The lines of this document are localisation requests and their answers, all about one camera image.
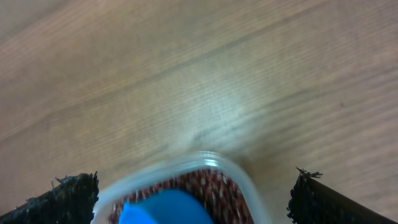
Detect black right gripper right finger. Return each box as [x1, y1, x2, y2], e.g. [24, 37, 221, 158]
[287, 169, 395, 224]

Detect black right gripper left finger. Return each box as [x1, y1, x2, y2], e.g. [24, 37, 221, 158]
[1, 172, 99, 224]

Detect red beans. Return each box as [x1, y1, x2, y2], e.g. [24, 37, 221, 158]
[107, 169, 254, 224]

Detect blue plastic scoop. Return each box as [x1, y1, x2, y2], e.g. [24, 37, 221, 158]
[118, 189, 214, 224]

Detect clear plastic container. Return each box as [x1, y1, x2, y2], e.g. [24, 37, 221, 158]
[91, 151, 273, 224]

